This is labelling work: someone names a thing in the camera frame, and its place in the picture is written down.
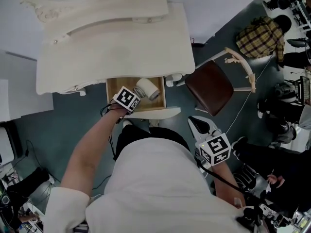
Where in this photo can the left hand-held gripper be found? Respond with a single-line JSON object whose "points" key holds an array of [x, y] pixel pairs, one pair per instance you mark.
{"points": [[126, 98]]}

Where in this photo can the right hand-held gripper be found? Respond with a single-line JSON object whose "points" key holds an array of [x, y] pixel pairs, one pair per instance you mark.
{"points": [[215, 149]]}

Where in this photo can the large white wood-lined drawer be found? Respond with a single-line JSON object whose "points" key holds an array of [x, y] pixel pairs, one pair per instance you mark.
{"points": [[150, 104]]}

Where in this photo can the person's left forearm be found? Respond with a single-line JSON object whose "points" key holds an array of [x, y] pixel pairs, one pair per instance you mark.
{"points": [[92, 149]]}

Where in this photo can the person's right forearm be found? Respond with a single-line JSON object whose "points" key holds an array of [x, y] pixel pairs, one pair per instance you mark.
{"points": [[226, 178]]}

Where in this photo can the white vanity dressing table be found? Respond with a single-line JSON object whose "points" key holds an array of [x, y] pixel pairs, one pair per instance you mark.
{"points": [[109, 50]]}

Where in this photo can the person's left white shoe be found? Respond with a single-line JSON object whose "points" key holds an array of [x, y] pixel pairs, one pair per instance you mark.
{"points": [[127, 123]]}

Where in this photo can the person's white shoe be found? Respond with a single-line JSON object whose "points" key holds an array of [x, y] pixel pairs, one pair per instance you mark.
{"points": [[127, 123], [154, 123]]}

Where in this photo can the person's right white shoe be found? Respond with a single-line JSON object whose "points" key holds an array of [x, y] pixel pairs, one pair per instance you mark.
{"points": [[154, 123]]}

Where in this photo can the white chair with brown seat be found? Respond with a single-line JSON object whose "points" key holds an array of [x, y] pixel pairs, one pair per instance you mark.
{"points": [[209, 86]]}

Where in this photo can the person's white shirt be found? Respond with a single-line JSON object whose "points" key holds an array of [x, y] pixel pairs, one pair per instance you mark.
{"points": [[158, 190]]}

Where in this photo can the black clamp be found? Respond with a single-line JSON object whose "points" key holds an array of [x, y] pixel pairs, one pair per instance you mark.
{"points": [[250, 218]]}

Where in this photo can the white box with black frame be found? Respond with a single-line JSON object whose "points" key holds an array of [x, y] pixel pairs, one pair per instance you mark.
{"points": [[6, 144]]}

